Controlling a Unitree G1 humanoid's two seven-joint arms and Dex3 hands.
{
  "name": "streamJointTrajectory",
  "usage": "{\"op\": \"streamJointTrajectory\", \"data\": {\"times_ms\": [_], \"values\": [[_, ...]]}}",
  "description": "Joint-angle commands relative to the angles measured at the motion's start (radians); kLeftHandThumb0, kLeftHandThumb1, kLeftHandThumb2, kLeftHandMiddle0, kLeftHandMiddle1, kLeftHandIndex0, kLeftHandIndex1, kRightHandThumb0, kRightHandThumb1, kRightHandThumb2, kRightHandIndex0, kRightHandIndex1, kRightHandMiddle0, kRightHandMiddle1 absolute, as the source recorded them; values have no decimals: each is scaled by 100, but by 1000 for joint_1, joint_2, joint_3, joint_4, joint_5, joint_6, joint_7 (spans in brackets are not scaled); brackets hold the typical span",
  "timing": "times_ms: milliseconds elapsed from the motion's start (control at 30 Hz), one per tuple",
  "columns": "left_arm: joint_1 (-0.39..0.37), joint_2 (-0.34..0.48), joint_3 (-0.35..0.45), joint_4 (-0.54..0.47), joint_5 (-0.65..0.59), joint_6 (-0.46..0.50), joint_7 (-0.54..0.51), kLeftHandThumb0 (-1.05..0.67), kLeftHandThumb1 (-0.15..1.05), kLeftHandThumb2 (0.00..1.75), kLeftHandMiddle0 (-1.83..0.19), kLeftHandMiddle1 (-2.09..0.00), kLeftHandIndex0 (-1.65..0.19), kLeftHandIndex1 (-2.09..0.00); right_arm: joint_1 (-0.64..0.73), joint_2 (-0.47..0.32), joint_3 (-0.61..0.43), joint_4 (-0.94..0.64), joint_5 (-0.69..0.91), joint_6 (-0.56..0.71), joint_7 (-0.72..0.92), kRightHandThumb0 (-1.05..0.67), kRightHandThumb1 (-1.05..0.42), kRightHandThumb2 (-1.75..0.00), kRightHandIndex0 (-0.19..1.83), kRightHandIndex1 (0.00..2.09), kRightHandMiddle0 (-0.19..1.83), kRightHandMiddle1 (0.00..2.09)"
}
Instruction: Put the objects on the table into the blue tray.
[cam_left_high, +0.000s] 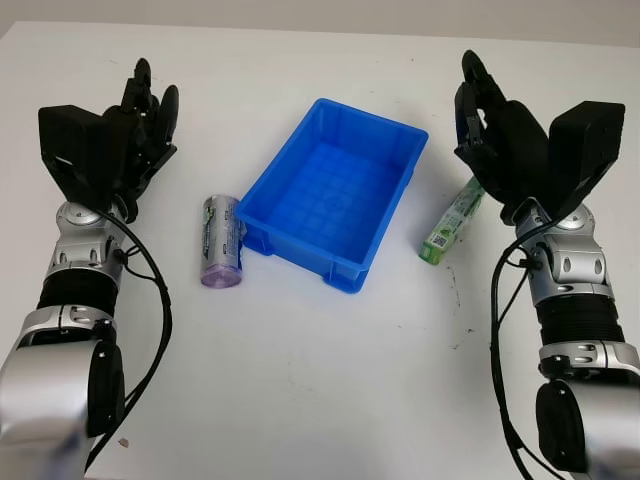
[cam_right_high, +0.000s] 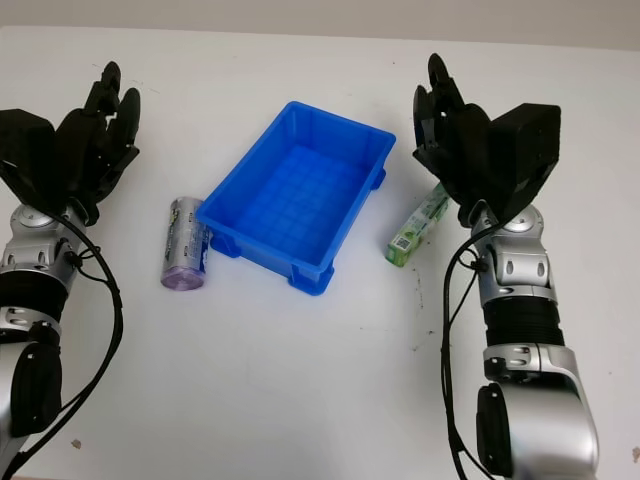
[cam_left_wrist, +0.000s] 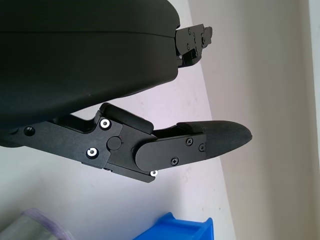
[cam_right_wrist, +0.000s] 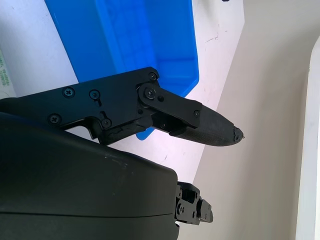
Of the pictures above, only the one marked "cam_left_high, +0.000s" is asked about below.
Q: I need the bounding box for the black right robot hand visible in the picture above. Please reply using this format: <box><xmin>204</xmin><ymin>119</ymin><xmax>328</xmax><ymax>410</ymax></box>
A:
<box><xmin>453</xmin><ymin>49</ymin><xmax>554</xmax><ymax>224</ymax></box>

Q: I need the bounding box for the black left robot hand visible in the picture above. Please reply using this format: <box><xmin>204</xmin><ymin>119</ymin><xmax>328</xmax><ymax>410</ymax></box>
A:
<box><xmin>102</xmin><ymin>58</ymin><xmax>180</xmax><ymax>224</ymax></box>

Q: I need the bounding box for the green white carton box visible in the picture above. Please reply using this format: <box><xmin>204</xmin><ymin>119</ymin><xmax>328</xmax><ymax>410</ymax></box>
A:
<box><xmin>418</xmin><ymin>174</ymin><xmax>488</xmax><ymax>267</ymax></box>

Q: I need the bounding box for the purple silver bag roll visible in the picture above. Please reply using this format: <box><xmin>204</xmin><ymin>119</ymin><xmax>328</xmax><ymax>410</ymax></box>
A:
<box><xmin>199</xmin><ymin>194</ymin><xmax>248</xmax><ymax>291</ymax></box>

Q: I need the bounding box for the blue plastic tray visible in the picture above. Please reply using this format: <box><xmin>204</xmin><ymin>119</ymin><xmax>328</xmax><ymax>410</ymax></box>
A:
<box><xmin>234</xmin><ymin>97</ymin><xmax>431</xmax><ymax>296</ymax></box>

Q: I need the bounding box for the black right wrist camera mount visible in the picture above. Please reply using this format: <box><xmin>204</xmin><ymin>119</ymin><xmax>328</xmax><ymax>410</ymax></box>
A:
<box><xmin>548</xmin><ymin>100</ymin><xmax>627</xmax><ymax>219</ymax></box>

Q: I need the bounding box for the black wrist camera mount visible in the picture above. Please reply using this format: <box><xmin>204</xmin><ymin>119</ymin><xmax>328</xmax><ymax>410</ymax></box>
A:
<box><xmin>548</xmin><ymin>100</ymin><xmax>627</xmax><ymax>219</ymax></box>
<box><xmin>38</xmin><ymin>104</ymin><xmax>134</xmax><ymax>206</ymax></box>

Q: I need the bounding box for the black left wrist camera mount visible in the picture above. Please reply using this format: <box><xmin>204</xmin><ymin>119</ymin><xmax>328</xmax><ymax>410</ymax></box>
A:
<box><xmin>38</xmin><ymin>104</ymin><xmax>134</xmax><ymax>206</ymax></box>

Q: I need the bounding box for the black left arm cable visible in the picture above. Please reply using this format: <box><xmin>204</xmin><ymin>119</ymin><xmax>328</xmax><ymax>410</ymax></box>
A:
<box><xmin>83</xmin><ymin>207</ymin><xmax>173</xmax><ymax>475</ymax></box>

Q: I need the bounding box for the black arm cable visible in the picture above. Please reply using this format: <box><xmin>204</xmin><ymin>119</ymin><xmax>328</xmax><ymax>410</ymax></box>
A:
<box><xmin>83</xmin><ymin>207</ymin><xmax>173</xmax><ymax>475</ymax></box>
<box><xmin>488</xmin><ymin>219</ymin><xmax>557</xmax><ymax>480</ymax></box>

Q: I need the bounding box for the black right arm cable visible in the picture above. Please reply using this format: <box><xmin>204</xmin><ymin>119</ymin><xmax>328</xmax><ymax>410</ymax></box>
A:
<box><xmin>488</xmin><ymin>219</ymin><xmax>557</xmax><ymax>480</ymax></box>

